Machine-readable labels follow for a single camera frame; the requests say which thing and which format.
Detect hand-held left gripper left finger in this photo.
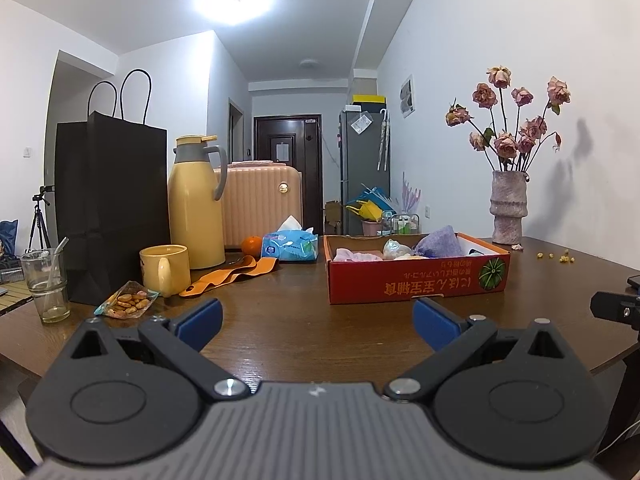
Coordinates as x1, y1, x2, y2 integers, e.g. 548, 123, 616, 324
69, 298, 252, 402

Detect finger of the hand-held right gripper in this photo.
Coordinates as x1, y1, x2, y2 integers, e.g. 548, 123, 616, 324
590, 291, 640, 330

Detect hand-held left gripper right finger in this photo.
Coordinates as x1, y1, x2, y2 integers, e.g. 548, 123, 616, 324
383, 298, 572, 403

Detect red cardboard box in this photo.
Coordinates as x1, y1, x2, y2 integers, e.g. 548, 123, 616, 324
322, 231, 512, 305

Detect lavender towel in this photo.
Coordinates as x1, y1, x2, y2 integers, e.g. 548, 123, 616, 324
414, 225, 469, 259

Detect clear plastic bag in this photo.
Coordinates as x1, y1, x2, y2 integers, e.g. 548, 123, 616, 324
382, 238, 416, 261

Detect mauve satin bow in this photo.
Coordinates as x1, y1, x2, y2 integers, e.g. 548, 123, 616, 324
333, 248, 383, 263

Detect yellow mug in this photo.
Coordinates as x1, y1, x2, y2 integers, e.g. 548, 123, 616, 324
139, 245, 192, 297

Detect clear snack packet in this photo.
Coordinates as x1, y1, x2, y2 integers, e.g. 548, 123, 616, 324
94, 281, 160, 319

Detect basket of bottles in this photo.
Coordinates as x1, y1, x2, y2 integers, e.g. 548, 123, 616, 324
390, 212, 421, 235

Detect yellow thermos jug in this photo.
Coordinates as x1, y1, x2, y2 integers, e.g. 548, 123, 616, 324
167, 135, 228, 270

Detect blue tissue pack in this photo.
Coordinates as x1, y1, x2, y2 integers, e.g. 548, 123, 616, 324
262, 215, 319, 262

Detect purple feather decoration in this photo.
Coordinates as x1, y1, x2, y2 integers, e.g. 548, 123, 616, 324
400, 171, 423, 216

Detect pink suitcase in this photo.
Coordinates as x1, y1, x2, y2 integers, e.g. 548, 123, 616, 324
214, 161, 302, 250

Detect blue and yellow bags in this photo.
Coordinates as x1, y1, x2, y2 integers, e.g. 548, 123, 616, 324
346, 186, 396, 223

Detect grey ribbed vase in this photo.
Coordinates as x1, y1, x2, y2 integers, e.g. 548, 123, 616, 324
490, 170, 529, 246

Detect brown cardboard box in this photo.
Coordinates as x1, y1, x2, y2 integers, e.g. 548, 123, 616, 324
325, 201, 346, 235

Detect black paper bag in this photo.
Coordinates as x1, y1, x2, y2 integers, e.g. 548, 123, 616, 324
54, 69, 171, 307

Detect clear straw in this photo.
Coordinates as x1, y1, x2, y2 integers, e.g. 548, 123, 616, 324
45, 237, 69, 311

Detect clear drinking glass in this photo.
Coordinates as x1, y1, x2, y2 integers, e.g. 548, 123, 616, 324
20, 247, 71, 324

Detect grey refrigerator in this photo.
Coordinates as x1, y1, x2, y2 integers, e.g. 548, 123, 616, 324
339, 108, 392, 236

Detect hanging umbrella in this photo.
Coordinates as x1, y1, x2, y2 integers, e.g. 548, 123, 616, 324
377, 109, 391, 171

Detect dried pink roses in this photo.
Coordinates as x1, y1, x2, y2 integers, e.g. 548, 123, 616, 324
446, 65, 572, 173

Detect dark wooden door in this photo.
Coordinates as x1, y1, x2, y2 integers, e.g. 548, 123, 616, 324
253, 114, 322, 235

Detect round ceiling light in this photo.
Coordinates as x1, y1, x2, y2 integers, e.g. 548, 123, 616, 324
192, 0, 277, 27

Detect orange strap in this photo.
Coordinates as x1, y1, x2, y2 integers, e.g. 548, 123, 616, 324
179, 256, 279, 297

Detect camera tripod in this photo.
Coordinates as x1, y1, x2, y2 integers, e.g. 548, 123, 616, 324
27, 186, 56, 252

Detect wall picture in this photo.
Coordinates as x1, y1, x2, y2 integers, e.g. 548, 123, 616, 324
399, 74, 417, 119

